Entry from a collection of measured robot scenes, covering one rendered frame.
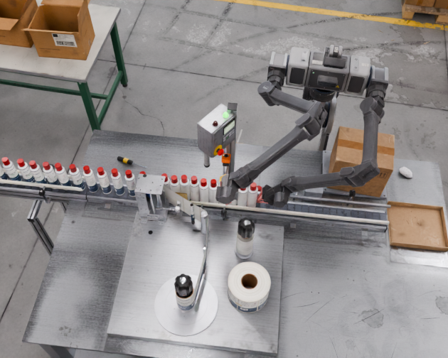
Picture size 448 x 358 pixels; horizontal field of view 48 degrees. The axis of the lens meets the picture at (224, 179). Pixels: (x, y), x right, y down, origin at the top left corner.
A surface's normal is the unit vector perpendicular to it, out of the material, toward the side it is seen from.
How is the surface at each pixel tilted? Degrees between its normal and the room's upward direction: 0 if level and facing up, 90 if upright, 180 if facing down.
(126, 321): 0
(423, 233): 0
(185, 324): 0
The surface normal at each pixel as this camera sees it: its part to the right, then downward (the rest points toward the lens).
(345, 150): 0.01, -0.57
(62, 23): -0.11, 0.83
